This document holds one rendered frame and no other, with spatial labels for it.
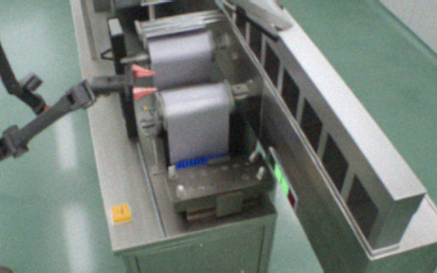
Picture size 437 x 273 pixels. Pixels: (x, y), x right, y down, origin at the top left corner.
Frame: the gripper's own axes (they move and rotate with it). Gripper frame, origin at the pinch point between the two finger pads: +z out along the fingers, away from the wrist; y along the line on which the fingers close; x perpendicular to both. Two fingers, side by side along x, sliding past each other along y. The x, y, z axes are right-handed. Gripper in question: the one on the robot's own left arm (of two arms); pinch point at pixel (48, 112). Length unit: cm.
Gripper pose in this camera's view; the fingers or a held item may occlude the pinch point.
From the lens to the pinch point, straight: 229.2
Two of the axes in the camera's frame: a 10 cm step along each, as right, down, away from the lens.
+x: -7.0, 7.1, 0.7
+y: -5.5, -6.0, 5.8
